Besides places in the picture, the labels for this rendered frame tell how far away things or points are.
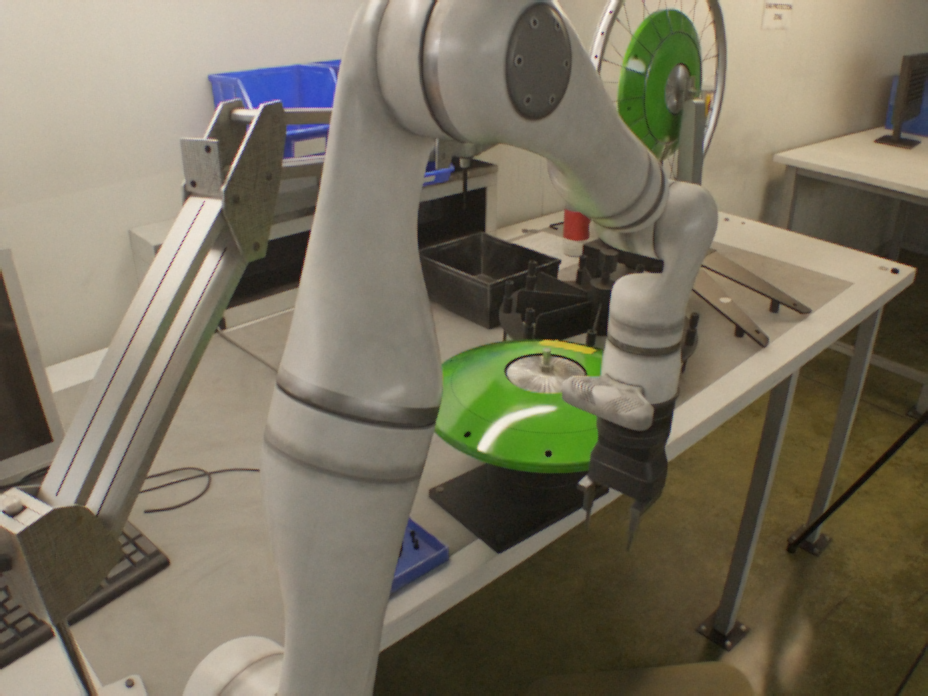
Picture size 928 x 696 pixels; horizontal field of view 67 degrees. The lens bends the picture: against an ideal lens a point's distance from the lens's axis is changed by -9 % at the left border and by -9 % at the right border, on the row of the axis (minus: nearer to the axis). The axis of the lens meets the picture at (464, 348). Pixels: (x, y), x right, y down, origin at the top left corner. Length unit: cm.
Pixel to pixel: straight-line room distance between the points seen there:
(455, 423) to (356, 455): 52
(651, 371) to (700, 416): 56
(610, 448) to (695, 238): 24
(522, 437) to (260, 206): 38
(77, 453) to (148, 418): 8
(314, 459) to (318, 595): 7
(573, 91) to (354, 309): 17
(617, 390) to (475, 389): 28
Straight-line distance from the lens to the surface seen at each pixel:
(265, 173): 75
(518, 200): 218
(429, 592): 91
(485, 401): 92
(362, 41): 41
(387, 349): 39
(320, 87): 160
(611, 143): 49
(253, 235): 74
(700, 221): 65
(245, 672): 50
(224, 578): 96
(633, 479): 78
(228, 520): 104
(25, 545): 64
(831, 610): 236
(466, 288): 150
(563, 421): 89
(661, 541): 242
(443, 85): 38
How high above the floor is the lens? 156
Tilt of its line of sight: 27 degrees down
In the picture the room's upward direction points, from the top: straight up
